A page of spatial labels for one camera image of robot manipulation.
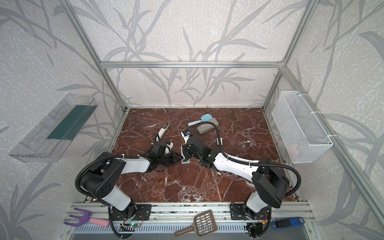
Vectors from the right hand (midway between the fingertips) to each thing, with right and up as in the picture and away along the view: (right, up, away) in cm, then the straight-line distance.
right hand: (184, 140), depth 83 cm
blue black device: (+47, -35, -17) cm, 61 cm away
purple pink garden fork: (-48, -37, -11) cm, 61 cm away
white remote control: (-1, -14, +8) cm, 16 cm away
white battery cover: (+23, -2, +19) cm, 30 cm away
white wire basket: (+52, +5, -22) cm, 57 cm away
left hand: (-1, -9, +7) cm, 12 cm away
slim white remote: (-18, +4, +21) cm, 28 cm away
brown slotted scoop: (+11, -39, -12) cm, 42 cm away
